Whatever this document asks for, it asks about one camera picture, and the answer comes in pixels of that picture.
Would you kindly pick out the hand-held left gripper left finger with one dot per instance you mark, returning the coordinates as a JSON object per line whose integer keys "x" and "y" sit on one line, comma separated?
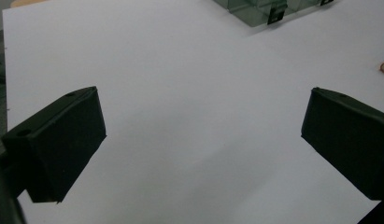
{"x": 62, "y": 143}

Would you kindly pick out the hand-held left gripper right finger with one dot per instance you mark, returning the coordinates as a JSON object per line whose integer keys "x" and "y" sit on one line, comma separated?
{"x": 351, "y": 143}

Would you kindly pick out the clear grey plastic organizer box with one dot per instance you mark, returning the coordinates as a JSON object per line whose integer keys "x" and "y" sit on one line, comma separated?
{"x": 258, "y": 11}

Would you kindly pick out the white sheet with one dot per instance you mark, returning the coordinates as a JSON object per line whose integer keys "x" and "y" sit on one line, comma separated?
{"x": 196, "y": 109}

